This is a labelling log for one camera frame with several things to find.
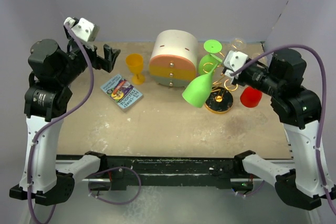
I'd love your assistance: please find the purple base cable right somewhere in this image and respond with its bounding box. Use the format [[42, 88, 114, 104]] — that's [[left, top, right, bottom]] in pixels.
[[235, 179, 266, 198]]

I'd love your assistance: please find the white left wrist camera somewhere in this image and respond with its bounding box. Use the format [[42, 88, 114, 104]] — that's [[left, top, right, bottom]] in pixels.
[[64, 17, 100, 51]]

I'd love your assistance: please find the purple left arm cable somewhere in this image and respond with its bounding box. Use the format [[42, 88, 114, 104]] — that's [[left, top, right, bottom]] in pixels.
[[27, 24, 95, 224]]

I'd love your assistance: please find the white round drawer cabinet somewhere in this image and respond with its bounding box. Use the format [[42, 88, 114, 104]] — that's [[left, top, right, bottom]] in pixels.
[[149, 29, 198, 88]]

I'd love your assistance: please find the gold wine glass rack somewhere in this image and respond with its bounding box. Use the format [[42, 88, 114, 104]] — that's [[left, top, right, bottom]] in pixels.
[[205, 51, 238, 114]]

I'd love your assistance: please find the clear round wine glass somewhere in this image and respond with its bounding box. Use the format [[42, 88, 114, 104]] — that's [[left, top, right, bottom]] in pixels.
[[230, 37, 247, 51]]

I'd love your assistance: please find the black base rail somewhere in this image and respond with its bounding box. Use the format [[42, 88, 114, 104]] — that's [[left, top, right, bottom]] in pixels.
[[56, 150, 266, 191]]

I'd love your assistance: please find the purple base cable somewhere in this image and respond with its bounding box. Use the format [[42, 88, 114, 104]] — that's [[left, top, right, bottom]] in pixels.
[[88, 166, 143, 205], [235, 179, 266, 198]]

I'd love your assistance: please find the green goblet front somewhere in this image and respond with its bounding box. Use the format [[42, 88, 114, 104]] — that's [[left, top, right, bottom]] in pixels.
[[198, 39, 223, 75]]

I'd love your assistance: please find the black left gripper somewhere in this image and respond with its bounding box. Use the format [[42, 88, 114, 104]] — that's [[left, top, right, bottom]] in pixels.
[[56, 40, 119, 86]]

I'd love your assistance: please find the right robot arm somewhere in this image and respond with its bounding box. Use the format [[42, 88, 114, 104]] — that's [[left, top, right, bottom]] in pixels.
[[222, 45, 335, 210]]

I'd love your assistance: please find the red plastic goblet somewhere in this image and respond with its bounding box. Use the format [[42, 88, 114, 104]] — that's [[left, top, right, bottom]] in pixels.
[[240, 87, 263, 108]]

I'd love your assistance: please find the clear ribbed flute glass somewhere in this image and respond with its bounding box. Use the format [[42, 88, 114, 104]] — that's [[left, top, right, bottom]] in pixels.
[[251, 52, 267, 65]]

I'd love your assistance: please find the blue treehouse paperback book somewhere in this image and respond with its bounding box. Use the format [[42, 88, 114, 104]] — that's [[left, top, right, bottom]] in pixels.
[[100, 74, 143, 111]]

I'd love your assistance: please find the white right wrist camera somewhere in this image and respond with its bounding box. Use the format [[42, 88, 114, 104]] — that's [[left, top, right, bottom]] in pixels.
[[222, 50, 248, 78]]

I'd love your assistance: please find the green goblet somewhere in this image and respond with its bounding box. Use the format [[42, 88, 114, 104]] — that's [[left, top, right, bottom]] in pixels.
[[182, 66, 217, 108], [198, 39, 223, 75]]

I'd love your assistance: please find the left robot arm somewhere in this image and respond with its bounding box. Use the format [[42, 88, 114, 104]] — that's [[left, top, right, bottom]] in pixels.
[[9, 17, 120, 206]]

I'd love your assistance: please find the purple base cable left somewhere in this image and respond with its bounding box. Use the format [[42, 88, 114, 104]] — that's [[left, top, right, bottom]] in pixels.
[[88, 166, 143, 205]]

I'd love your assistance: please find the yellow plastic goblet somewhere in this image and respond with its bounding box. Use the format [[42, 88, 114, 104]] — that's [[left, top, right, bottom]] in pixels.
[[125, 54, 145, 85]]

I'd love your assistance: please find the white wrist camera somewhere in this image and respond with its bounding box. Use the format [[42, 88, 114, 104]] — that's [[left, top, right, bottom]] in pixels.
[[222, 50, 248, 78], [64, 17, 100, 51]]

